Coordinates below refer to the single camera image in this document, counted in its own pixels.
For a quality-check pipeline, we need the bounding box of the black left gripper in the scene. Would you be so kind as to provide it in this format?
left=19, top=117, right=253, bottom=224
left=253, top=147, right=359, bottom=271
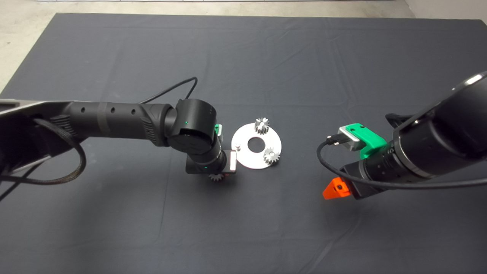
left=185, top=150, right=237, bottom=177

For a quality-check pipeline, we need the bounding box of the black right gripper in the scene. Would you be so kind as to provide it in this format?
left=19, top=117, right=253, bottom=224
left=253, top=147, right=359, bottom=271
left=323, top=162, right=382, bottom=201

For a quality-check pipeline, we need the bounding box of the round metal plate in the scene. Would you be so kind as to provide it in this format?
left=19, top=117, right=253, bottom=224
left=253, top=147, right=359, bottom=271
left=231, top=123, right=282, bottom=170

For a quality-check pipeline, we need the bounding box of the dark grey table cloth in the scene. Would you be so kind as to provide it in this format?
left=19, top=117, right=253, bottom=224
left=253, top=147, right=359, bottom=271
left=0, top=13, right=487, bottom=274

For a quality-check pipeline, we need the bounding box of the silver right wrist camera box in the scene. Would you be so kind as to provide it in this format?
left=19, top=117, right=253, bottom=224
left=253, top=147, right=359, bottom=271
left=338, top=125, right=367, bottom=152

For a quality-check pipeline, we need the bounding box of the green right camera mount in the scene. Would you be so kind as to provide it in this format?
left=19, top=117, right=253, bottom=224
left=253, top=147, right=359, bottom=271
left=349, top=123, right=388, bottom=159

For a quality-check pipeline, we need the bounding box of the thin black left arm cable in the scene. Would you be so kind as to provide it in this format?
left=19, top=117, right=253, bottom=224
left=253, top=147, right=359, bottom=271
left=140, top=76, right=199, bottom=104

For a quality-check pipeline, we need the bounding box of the black braided cable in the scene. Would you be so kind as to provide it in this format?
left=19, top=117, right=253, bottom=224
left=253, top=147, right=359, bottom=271
left=0, top=117, right=88, bottom=186

